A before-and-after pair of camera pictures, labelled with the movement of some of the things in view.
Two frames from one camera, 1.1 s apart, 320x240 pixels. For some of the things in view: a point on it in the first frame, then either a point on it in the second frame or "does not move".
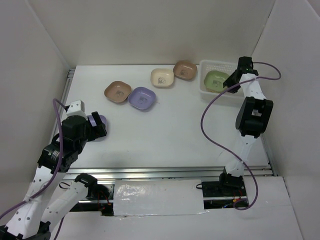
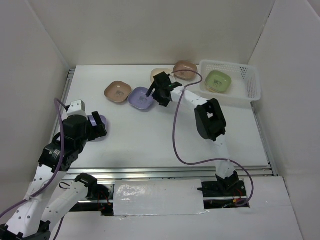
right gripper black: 228,82 to 164,102
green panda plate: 214,80 does not move
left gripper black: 100,131 does not move
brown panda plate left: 117,91 does not move
